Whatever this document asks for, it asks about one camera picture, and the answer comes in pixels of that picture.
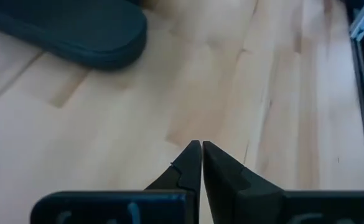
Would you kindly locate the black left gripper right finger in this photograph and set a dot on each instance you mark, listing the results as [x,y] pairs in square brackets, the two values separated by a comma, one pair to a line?
[228,189]

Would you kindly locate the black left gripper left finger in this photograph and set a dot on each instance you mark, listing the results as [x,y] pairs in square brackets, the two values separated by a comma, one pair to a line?
[188,168]

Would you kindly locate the green slide sandal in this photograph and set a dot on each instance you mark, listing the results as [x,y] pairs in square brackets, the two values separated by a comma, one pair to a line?
[76,31]

